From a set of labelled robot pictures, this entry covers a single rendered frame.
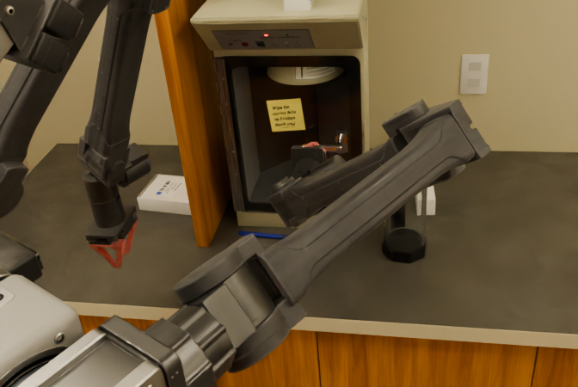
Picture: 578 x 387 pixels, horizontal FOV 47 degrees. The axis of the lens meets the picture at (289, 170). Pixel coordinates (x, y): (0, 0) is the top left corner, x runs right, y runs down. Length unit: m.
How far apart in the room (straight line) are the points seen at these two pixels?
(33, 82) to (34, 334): 0.44
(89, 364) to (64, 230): 1.22
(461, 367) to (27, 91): 1.02
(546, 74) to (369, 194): 1.21
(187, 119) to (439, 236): 0.64
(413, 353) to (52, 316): 1.00
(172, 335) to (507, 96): 1.46
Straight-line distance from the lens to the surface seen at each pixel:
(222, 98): 1.46
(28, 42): 0.69
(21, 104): 0.96
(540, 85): 1.91
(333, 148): 1.41
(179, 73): 1.38
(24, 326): 0.59
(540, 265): 1.55
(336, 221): 0.71
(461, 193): 1.75
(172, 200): 1.72
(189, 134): 1.44
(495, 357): 1.48
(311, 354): 1.51
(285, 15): 1.26
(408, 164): 0.77
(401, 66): 1.85
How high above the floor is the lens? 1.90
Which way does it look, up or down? 31 degrees down
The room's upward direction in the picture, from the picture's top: 5 degrees counter-clockwise
